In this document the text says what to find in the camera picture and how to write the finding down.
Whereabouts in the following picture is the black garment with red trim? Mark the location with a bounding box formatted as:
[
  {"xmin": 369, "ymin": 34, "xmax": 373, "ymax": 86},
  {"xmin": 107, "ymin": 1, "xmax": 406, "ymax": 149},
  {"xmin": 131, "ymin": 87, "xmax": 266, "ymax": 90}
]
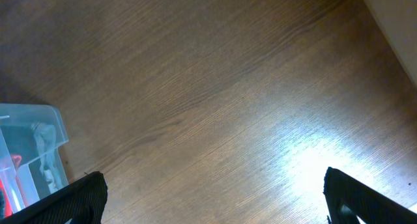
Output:
[{"xmin": 1, "ymin": 126, "xmax": 40, "ymax": 216}]

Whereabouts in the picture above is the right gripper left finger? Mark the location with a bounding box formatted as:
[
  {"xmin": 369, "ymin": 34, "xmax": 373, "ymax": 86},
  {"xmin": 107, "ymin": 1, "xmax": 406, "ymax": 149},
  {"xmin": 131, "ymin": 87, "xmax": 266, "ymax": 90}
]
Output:
[{"xmin": 1, "ymin": 171, "xmax": 108, "ymax": 224}]

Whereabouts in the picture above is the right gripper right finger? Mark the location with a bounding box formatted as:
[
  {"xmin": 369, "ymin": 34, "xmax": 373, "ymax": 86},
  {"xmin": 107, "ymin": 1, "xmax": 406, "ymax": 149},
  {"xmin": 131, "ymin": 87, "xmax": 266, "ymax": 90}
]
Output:
[{"xmin": 323, "ymin": 167, "xmax": 416, "ymax": 224}]

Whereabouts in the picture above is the clear plastic storage container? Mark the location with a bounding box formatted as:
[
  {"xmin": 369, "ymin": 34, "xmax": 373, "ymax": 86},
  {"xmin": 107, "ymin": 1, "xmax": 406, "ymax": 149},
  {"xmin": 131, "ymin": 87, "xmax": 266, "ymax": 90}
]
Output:
[{"xmin": 1, "ymin": 104, "xmax": 68, "ymax": 218}]

